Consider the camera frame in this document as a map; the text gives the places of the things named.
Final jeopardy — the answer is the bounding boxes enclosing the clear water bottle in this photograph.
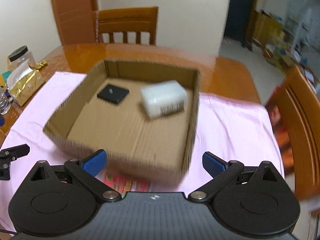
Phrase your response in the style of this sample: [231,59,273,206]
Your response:
[0,85,12,115]

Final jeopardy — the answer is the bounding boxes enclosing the pink printed packet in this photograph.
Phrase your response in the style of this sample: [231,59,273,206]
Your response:
[104,171,152,194]

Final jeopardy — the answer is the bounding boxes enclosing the pink cloth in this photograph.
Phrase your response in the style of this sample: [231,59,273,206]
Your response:
[0,71,285,233]

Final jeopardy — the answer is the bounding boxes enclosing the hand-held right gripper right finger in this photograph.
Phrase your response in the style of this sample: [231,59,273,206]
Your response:
[187,151,285,204]

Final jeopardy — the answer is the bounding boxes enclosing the gold foil wrapper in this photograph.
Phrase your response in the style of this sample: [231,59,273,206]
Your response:
[31,60,48,70]

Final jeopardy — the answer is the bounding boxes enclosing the wooden chair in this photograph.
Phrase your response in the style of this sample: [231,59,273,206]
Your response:
[265,65,320,203]
[94,6,158,46]

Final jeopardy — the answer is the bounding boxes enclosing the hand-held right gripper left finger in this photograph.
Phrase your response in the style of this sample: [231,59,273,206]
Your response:
[30,149,122,203]

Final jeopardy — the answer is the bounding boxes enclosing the white plastic container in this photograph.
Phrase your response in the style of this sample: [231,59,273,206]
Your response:
[140,80,188,119]

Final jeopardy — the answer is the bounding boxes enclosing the clear jar with black lid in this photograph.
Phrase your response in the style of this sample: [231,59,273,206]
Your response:
[7,45,35,72]

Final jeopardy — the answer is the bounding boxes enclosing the teal and yellow packet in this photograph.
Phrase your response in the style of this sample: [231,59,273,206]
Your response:
[0,71,12,87]

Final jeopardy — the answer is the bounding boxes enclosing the gold tissue pack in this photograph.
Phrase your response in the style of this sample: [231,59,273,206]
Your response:
[6,61,46,107]

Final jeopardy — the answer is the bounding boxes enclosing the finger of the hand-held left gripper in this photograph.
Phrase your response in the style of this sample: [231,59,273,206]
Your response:
[0,144,30,180]

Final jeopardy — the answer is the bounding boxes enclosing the cardboard box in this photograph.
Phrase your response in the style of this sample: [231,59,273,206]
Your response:
[43,59,202,187]

